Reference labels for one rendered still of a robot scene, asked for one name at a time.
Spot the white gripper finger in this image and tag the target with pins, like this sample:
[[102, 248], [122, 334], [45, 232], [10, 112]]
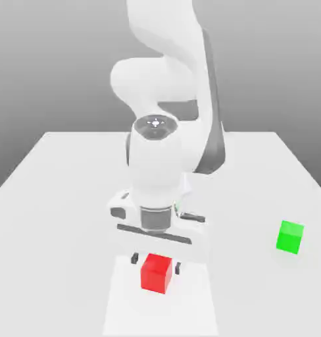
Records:
[[134, 258], [177, 268]]

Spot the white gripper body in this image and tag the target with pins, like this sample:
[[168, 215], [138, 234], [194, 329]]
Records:
[[155, 235]]

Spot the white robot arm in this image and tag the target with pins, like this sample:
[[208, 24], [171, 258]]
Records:
[[155, 163]]

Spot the small red cube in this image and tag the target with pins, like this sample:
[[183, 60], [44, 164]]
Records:
[[155, 273]]

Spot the small green cube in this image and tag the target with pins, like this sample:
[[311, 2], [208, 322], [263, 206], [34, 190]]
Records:
[[289, 238]]

